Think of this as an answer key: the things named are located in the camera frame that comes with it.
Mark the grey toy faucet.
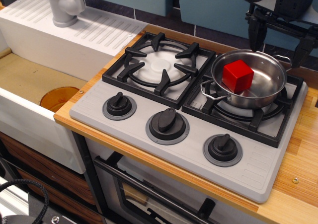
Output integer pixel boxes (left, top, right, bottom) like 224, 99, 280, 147
49, 0, 85, 27

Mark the black left stove knob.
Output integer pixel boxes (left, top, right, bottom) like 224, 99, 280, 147
102, 92, 137, 121

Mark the black burner grate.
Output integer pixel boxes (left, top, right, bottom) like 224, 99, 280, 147
102, 32, 216, 109
182, 72, 306, 148

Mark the black middle stove knob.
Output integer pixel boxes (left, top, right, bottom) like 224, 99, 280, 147
146, 108, 190, 146

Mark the black left burner grate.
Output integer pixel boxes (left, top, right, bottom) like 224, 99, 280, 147
102, 32, 216, 109

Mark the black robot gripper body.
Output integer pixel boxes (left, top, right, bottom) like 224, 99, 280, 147
247, 0, 318, 39

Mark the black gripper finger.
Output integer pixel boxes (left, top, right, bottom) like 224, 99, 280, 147
248, 13, 267, 52
291, 35, 315, 69

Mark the white toy sink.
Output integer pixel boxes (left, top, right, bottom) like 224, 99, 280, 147
0, 0, 145, 174

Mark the red wooden cube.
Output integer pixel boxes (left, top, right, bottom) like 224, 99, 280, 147
222, 60, 254, 93

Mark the orange plastic plate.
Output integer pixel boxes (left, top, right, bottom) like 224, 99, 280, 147
40, 86, 79, 112

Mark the black oven door handle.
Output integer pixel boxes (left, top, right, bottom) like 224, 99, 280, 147
93, 153, 216, 224

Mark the black braided cable lower left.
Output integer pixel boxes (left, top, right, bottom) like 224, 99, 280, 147
0, 179, 49, 224

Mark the stainless steel pan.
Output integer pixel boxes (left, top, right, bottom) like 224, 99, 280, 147
200, 50, 287, 110

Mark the wooden drawer front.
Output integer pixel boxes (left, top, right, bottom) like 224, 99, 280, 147
0, 132, 104, 224

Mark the black right burner grate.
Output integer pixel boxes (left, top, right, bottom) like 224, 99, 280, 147
182, 72, 306, 148

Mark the black stove knob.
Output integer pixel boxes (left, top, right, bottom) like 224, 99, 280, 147
146, 108, 190, 146
102, 92, 137, 121
203, 134, 243, 167

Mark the grey toy stove top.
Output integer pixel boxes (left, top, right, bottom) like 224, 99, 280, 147
69, 39, 309, 204

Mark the black right stove knob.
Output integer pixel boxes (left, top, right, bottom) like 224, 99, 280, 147
203, 134, 243, 167

